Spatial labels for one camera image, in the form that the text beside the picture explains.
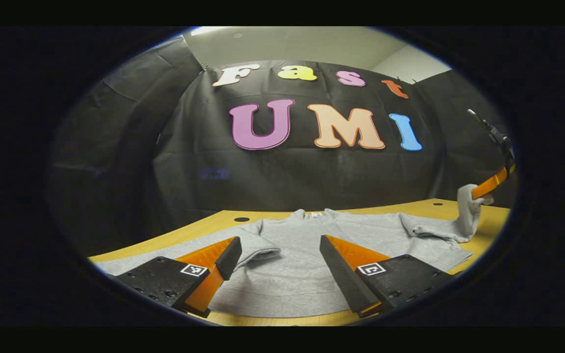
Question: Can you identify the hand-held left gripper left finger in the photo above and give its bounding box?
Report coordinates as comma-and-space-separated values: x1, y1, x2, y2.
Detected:
113, 236, 242, 318

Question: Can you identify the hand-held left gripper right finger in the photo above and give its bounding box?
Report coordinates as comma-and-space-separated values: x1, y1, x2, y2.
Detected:
319, 234, 454, 318

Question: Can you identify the black backdrop cloth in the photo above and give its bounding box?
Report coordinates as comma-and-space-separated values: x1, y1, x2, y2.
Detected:
47, 35, 517, 258

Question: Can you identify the grey sweatshirt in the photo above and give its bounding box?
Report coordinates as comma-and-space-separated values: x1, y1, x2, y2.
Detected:
97, 184, 483, 318

